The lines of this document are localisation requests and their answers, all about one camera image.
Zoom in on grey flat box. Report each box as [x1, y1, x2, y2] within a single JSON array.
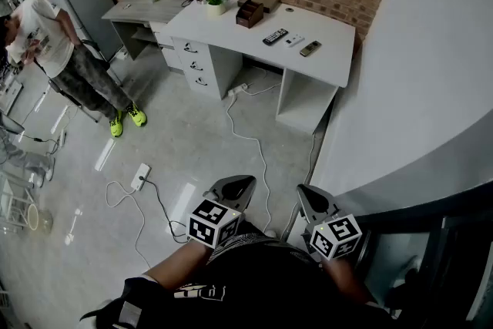
[[236, 0, 281, 15]]

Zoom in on white power strip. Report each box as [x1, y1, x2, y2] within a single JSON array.
[[226, 83, 250, 97], [129, 163, 152, 193]]

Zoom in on white drawer cabinet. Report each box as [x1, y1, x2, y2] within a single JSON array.
[[149, 21, 182, 72]]

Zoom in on potted plant with blue flowers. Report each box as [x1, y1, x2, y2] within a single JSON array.
[[203, 0, 230, 17]]

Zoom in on person's left forearm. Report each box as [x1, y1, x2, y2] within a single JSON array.
[[143, 240, 215, 292]]

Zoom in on person's right forearm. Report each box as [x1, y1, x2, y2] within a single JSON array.
[[322, 256, 378, 305]]

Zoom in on grey wooden desk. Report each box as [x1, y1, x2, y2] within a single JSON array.
[[100, 0, 186, 61]]

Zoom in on dark brown organizer box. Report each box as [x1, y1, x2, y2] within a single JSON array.
[[235, 0, 265, 30]]

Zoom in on thin white cable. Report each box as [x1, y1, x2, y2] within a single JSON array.
[[106, 180, 153, 270]]

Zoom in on black floor cable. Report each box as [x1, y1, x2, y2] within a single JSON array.
[[143, 176, 189, 243]]

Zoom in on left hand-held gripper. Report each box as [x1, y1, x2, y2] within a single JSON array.
[[186, 174, 258, 250]]

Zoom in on dark slim remote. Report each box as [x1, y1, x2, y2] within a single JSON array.
[[299, 40, 323, 58]]

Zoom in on black remote control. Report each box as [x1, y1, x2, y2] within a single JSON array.
[[262, 27, 290, 47]]

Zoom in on person's black shirt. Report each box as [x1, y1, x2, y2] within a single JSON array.
[[79, 238, 400, 329]]

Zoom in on white small remote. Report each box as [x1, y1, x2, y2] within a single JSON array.
[[283, 33, 307, 49]]

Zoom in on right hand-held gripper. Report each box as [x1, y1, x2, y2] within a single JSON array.
[[296, 183, 364, 262]]

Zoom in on person's patterned shorts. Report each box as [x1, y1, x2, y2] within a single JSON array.
[[207, 221, 324, 267]]

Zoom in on white desk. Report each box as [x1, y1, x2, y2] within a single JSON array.
[[158, 0, 357, 136]]

